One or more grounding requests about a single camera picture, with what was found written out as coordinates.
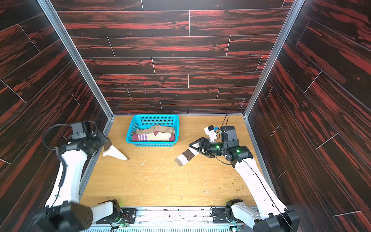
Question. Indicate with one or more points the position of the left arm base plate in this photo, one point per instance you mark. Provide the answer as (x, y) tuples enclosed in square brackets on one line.
[(120, 215)]

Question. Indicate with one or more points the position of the white maroon sock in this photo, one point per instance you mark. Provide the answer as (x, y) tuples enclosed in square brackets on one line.
[(112, 151)]

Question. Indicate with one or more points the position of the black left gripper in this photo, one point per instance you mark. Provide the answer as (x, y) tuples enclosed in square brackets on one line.
[(104, 138)]

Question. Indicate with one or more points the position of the aluminium corner frame right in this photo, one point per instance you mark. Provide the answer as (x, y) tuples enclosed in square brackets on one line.
[(282, 36)]

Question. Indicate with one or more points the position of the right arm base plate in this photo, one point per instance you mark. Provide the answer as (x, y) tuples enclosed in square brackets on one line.
[(224, 214)]

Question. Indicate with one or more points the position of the aluminium corner frame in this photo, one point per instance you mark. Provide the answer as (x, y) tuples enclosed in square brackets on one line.
[(282, 36), (65, 38)]

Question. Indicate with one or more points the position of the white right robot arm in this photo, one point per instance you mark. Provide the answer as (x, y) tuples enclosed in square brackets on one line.
[(271, 214)]

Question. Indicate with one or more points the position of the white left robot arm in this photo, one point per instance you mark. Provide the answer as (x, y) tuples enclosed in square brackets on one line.
[(63, 211)]

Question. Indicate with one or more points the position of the white striped sock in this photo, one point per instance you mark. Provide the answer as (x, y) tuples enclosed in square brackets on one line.
[(186, 156)]

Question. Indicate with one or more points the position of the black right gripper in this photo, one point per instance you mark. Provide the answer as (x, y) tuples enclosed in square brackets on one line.
[(201, 146)]

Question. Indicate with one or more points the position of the aluminium corner frame left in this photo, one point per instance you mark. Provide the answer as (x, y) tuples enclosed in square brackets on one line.
[(65, 38)]

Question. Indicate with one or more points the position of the teal plastic basket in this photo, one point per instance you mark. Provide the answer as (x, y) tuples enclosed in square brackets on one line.
[(147, 121)]

